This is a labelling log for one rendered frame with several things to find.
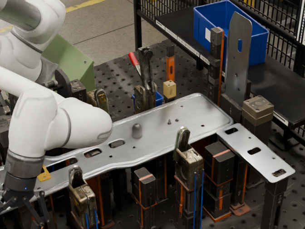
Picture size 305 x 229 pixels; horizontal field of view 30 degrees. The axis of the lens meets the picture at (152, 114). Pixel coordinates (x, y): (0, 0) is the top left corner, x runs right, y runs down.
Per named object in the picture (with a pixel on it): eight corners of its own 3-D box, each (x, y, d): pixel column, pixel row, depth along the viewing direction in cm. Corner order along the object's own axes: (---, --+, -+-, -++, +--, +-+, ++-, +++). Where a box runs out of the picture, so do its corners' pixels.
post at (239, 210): (237, 217, 199) (243, 155, 182) (218, 198, 207) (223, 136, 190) (252, 210, 202) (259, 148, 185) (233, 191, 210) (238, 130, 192)
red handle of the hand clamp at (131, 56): (145, 91, 198) (125, 52, 202) (143, 93, 200) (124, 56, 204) (155, 87, 200) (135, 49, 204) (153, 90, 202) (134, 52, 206)
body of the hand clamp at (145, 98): (145, 169, 220) (142, 95, 199) (136, 159, 225) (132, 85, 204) (158, 163, 222) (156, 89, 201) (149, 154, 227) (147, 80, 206)
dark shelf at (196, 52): (291, 131, 190) (292, 123, 188) (153, 22, 252) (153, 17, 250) (339, 110, 198) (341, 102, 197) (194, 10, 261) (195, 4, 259)
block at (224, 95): (234, 174, 217) (240, 110, 199) (216, 156, 225) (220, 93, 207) (241, 171, 218) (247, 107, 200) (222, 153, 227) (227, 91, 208)
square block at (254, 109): (247, 191, 210) (256, 112, 188) (234, 178, 215) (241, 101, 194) (264, 183, 213) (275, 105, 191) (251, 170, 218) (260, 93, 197)
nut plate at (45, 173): (52, 177, 173) (51, 175, 173) (40, 182, 172) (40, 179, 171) (41, 162, 179) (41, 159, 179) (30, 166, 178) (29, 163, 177)
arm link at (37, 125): (19, 160, 133) (65, 157, 142) (32, 97, 129) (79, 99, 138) (-3, 142, 140) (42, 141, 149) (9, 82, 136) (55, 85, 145)
